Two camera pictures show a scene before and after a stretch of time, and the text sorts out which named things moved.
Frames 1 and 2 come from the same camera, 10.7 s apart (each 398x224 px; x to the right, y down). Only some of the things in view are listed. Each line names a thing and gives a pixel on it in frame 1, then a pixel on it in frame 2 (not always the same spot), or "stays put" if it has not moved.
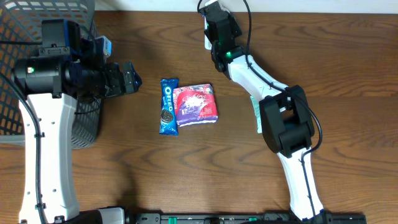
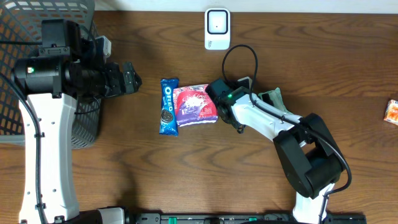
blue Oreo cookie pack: (168, 121) stays put
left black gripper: (117, 83) stays put
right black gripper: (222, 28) -> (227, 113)
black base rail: (243, 218) stays put
